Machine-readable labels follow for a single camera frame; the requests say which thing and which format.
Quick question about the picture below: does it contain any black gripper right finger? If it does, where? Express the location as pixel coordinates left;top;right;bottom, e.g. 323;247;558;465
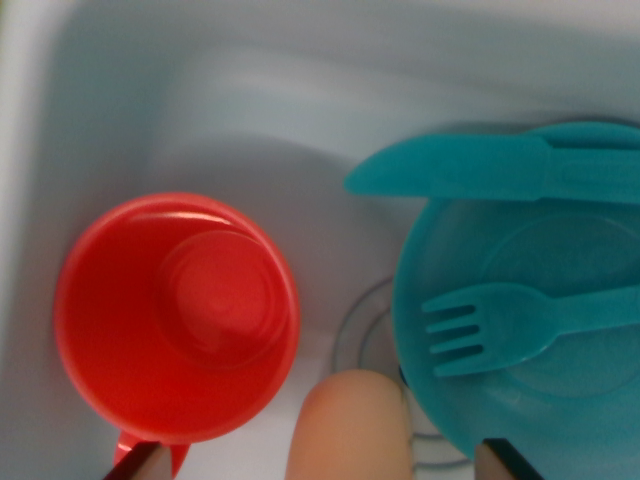
474;437;544;480

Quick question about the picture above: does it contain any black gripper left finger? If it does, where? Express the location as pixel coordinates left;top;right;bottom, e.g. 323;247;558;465
102;441;171;480

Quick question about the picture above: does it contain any beige detergent bottle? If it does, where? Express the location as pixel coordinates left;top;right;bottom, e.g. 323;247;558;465
288;368;414;480

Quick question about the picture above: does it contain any light blue toy sink unit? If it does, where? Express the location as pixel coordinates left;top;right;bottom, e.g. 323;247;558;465
0;0;640;480

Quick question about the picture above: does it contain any teal plate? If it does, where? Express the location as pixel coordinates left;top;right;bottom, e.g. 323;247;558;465
390;197;640;459
519;121;640;149

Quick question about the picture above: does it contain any teal plastic fork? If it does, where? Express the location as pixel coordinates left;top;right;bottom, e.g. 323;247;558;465
421;282;640;379

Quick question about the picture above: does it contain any teal plastic knife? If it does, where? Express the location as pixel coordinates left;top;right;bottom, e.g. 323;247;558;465
343;132;640;202

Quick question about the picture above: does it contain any red mug with handle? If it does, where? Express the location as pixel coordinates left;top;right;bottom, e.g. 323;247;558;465
52;190;302;480

